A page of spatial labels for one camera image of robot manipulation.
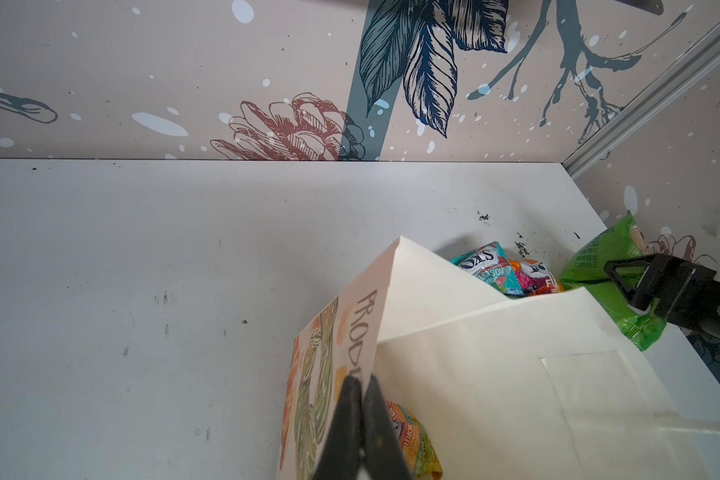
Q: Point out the orange Fox's candy bag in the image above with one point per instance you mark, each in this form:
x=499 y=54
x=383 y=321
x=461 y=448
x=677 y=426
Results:
x=534 y=277

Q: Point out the teal Fox's candy bag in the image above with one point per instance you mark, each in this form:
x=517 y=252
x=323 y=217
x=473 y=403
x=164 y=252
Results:
x=490 y=264

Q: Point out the green snack packet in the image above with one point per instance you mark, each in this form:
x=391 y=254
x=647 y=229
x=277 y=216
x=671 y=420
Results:
x=622 y=241

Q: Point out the beige paper bag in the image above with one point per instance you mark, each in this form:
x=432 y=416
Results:
x=538 y=388

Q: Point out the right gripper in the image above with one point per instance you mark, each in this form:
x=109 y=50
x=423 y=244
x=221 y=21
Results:
x=688 y=295

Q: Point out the small colourful candy packet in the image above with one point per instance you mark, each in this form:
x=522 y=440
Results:
x=417 y=448

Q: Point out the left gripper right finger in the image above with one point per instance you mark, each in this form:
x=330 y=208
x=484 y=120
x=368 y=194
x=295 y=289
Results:
x=383 y=456

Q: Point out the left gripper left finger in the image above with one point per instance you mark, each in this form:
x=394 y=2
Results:
x=341 y=456

